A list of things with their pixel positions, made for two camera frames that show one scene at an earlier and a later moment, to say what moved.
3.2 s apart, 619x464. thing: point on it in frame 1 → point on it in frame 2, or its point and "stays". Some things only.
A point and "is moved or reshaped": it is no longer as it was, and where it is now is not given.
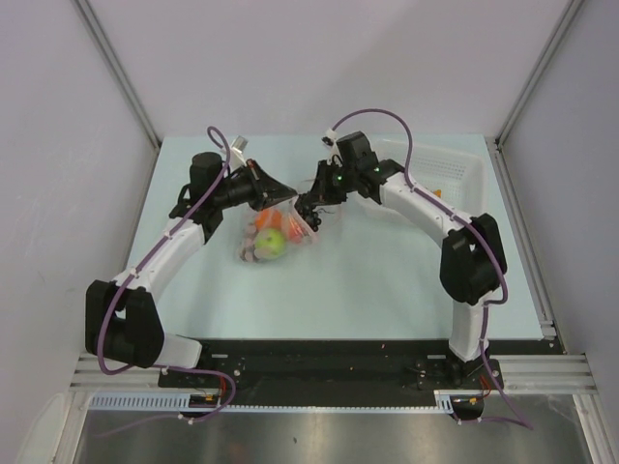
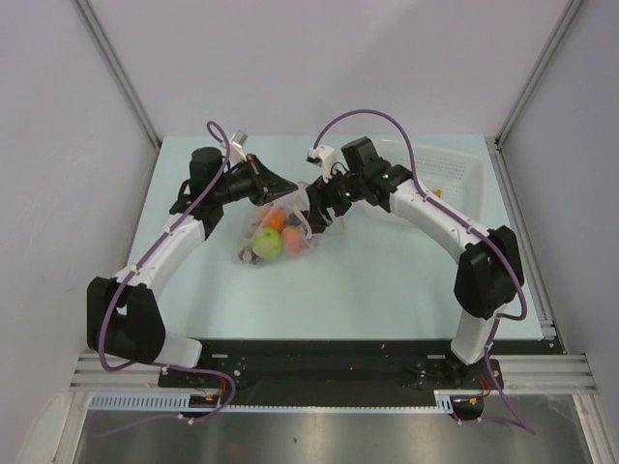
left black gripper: x=266 y=190 stays
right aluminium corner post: x=569 y=14 stays
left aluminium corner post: x=112 y=61 stays
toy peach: x=294 y=232 is moved or reshaped
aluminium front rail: x=534 y=374 stays
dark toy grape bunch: x=310 y=217 is moved or reshaped
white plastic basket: x=452 y=175 stays
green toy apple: x=270 y=244 stays
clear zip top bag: x=274 y=232 is moved or reshaped
